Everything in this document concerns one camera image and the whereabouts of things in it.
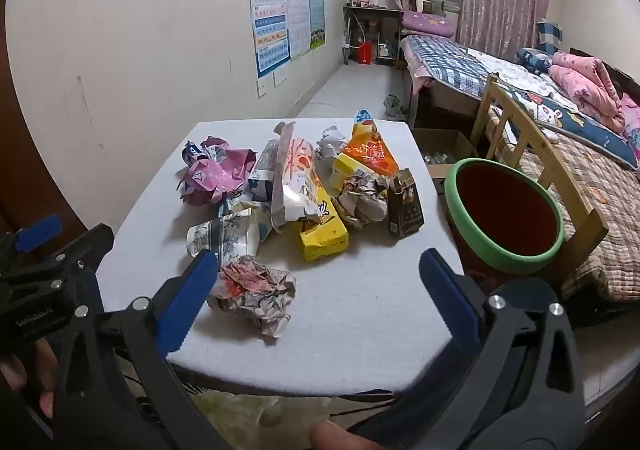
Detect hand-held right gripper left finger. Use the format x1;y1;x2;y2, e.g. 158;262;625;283
50;250;226;450

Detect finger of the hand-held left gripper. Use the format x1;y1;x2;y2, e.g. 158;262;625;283
20;224;116;281
0;214;64;258

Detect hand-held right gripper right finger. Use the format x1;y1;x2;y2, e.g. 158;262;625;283
419;247;588;450

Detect crushed grey patterned paper cup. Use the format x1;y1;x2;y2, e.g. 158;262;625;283
186;208;262;259

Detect small brown carton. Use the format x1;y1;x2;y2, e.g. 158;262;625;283
386;168;426;238

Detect green rimmed red bin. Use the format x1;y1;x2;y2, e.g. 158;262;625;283
443;157;567;283

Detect newspaper ball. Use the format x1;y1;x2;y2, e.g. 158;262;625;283
332;176;391;232

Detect pink wrapper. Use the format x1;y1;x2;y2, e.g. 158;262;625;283
176;135;258;207

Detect yellow drink carton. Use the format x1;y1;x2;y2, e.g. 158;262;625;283
299;200;350;262

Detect white milk carton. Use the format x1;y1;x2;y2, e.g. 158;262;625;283
247;139;282;203

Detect yellow packet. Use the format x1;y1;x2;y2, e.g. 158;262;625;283
329;152;390;193

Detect orange snack bag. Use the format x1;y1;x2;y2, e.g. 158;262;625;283
344;109;402;177

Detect grey paper ball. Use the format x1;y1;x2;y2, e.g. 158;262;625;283
316;126;349;160

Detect person's left hand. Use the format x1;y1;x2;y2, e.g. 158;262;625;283
0;342;57;423

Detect person's right hand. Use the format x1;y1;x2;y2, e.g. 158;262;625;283
309;420;386;450

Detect dark blue cloth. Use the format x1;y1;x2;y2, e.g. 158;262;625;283
350;380;451;450

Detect cardboard box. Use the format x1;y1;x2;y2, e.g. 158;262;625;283
410;128;481;193

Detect grey shoes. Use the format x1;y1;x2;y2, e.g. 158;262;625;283
383;94;408;123

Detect blue cartoon blanket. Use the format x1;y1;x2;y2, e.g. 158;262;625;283
500;80;640;171

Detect white floral sheet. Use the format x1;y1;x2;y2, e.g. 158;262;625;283
470;50;551;96

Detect blue plaid bedsheet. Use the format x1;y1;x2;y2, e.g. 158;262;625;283
402;35;506;96

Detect pink cartoon pillow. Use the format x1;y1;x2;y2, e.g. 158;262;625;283
619;94;640;158

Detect navy patterned pillow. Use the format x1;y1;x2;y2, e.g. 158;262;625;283
516;47;555;77

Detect pink duvet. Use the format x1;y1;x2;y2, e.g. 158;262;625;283
547;52;628;131

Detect purple star pillow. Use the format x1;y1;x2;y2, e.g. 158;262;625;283
402;10;458;38

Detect blue plaid pillow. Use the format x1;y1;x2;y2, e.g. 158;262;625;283
536;19;564;54

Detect dark wooden desk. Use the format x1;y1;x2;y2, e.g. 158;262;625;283
342;4;406;68

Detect blue chart wall poster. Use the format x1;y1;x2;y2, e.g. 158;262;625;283
246;0;292;80

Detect white chart wall poster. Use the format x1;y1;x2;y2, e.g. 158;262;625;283
284;0;312;62

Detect green wall poster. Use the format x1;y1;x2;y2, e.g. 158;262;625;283
306;0;327;52

